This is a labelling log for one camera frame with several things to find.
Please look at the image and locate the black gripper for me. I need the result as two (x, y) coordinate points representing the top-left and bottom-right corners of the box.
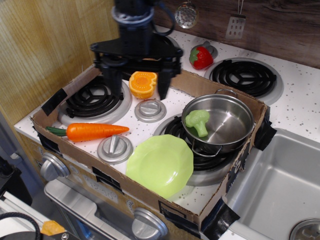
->
(90, 20), (183, 100)

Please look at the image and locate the green toy broccoli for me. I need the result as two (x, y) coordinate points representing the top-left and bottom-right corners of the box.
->
(185, 109), (210, 138)

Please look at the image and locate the stainless steel pot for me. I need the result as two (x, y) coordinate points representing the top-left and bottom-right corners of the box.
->
(181, 89), (255, 158)

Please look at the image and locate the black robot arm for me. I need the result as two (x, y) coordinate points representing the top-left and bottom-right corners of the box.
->
(90, 0), (183, 100)

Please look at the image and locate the orange toy half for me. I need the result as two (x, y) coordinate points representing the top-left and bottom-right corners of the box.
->
(129, 71), (158, 100)

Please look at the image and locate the silver middle stove knob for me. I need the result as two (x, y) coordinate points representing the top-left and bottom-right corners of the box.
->
(134, 99), (167, 123)

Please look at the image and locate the silver stove knob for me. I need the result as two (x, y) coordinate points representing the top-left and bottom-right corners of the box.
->
(97, 135), (133, 165)
(202, 41), (219, 59)
(134, 99), (167, 123)

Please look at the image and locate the back left stove burner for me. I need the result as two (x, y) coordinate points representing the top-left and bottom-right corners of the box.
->
(157, 35), (183, 56)

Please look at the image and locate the stove burner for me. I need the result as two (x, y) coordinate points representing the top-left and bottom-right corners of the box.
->
(154, 114), (239, 187)
(157, 35), (183, 56)
(204, 57), (284, 106)
(58, 75), (132, 126)

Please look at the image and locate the front left stove burner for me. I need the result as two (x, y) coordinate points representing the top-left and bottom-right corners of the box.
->
(58, 75), (132, 126)

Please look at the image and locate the red toy strawberry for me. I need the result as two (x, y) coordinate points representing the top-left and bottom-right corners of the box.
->
(189, 46), (214, 70)

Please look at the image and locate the silver back stove knob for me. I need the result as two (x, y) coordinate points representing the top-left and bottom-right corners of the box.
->
(202, 41), (219, 59)

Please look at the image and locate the silver front stove knob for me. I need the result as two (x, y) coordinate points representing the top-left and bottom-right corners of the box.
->
(97, 135), (133, 165)

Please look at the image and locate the orange toy carrot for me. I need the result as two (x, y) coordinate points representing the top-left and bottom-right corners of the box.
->
(45, 123), (130, 143)

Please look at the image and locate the hanging silver strainer ladle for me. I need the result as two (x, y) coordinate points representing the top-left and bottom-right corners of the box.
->
(174, 0), (199, 29)

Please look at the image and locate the light green plastic plate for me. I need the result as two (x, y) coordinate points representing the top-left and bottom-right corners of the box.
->
(126, 134), (194, 199)

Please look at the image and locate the brown cardboard fence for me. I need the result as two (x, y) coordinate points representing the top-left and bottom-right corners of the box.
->
(30, 56), (277, 240)

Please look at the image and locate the hanging silver slotted spatula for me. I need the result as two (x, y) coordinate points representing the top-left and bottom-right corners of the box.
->
(225, 0), (246, 40)

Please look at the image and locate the front right stove burner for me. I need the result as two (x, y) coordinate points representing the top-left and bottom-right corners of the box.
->
(154, 114), (239, 187)

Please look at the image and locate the back right stove burner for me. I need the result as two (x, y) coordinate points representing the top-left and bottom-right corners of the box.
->
(204, 57), (284, 106)

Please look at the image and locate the silver left oven knob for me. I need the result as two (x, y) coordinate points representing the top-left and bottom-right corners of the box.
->
(40, 152), (70, 182)

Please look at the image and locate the silver oven knob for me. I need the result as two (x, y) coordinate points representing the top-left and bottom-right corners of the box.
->
(40, 152), (70, 182)
(131, 207), (169, 240)

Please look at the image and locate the silver right oven knob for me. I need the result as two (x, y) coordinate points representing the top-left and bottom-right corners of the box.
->
(131, 207), (169, 240)

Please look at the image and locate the yellow sponge piece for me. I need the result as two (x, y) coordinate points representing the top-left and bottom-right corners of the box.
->
(40, 220), (66, 236)

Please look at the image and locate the grey toy sink basin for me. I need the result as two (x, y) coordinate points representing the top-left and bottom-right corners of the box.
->
(222, 129), (320, 240)

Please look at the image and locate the silver sink drain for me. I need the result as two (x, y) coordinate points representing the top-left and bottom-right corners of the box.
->
(288, 218), (320, 240)

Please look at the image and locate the silver oven door handle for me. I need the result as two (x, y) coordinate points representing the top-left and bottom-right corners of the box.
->
(44, 180), (108, 233)

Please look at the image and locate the black cable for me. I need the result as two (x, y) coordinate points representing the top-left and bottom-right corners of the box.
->
(0, 211), (41, 240)

